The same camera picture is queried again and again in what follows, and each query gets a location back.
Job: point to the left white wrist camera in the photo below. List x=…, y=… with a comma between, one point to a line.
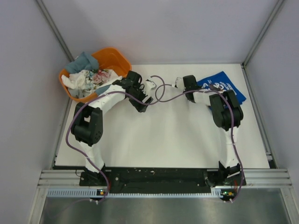
x=149, y=85

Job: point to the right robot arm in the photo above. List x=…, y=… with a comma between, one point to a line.
x=227, y=116

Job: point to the left aluminium frame post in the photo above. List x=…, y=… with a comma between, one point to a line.
x=43, y=9

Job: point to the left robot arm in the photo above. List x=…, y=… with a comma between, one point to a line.
x=87, y=123

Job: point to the orange plastic laundry basket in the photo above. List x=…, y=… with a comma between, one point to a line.
x=108, y=58

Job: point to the aluminium frame post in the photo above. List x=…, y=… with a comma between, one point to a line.
x=270, y=19
x=43, y=9

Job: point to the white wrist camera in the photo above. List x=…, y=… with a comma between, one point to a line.
x=149, y=85
x=179, y=84

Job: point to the grey slotted cable duct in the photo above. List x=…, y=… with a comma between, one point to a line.
x=99, y=193

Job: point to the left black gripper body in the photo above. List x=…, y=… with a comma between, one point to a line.
x=138, y=91

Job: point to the blue t shirt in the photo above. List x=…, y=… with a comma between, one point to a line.
x=219, y=82

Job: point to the white t shirt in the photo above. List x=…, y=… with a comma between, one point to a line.
x=74, y=81

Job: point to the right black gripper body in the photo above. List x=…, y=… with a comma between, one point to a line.
x=199, y=87

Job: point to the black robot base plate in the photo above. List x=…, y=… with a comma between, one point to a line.
x=158, y=180

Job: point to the grey-blue t shirt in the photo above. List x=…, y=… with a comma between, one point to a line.
x=83, y=62

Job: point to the right aluminium frame post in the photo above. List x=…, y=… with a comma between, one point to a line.
x=270, y=19

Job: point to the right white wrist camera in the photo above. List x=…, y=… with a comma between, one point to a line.
x=179, y=84

